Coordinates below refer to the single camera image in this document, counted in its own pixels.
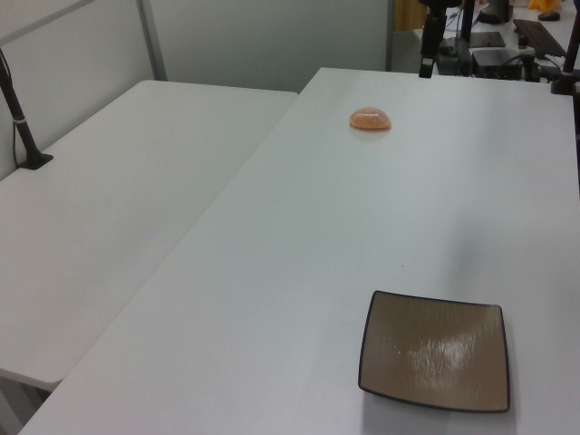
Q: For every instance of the black flat pad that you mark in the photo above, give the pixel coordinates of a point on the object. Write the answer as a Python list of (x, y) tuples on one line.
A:
[(487, 39)]

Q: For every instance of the grey partition frame post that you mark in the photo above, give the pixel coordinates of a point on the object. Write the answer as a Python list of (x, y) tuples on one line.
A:
[(151, 41)]

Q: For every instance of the black electronics box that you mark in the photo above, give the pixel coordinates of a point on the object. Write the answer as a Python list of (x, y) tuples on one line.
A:
[(493, 61)]

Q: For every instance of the black computer mouse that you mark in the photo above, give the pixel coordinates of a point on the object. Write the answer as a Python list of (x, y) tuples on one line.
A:
[(549, 16)]

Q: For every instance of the black monitor stand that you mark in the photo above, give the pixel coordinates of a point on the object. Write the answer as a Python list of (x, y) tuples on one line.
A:
[(496, 10)]

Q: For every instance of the square brown ceramic plate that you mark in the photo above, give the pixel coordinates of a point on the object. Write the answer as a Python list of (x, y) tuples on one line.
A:
[(435, 351)]

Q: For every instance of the round orange bread bun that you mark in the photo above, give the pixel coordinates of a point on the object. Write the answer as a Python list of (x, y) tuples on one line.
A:
[(370, 119)]

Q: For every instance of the yellow object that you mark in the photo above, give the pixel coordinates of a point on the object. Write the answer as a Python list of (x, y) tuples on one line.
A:
[(546, 4)]

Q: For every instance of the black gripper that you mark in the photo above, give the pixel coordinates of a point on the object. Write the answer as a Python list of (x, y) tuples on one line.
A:
[(439, 3)]

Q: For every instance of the black camera stand pole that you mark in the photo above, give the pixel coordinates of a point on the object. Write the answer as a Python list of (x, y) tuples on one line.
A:
[(18, 118), (568, 68)]

